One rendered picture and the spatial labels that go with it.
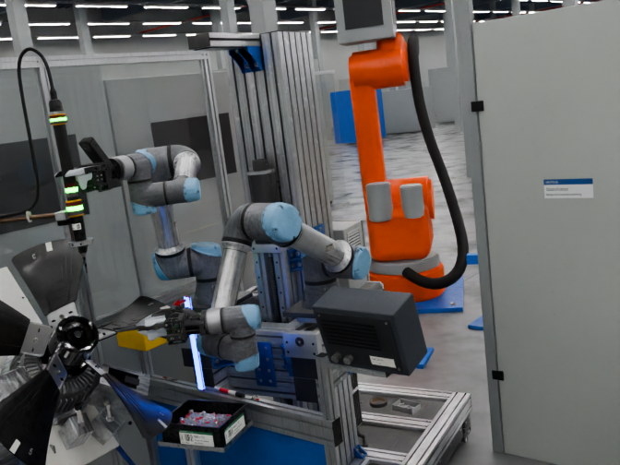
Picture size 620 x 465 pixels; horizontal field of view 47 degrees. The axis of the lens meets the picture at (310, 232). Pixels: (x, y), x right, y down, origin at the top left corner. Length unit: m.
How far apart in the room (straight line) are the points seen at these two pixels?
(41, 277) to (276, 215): 0.72
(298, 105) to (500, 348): 1.50
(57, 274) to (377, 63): 4.04
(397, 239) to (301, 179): 3.12
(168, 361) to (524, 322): 1.61
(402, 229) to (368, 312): 3.94
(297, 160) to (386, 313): 1.05
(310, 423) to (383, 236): 3.73
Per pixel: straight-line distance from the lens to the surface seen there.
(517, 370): 3.45
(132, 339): 2.60
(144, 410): 2.06
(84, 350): 2.04
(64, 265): 2.22
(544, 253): 3.21
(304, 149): 2.75
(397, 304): 1.81
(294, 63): 2.75
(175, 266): 2.78
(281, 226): 2.09
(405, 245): 5.77
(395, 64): 5.79
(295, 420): 2.20
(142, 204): 2.26
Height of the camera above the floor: 1.78
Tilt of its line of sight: 11 degrees down
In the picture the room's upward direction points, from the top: 7 degrees counter-clockwise
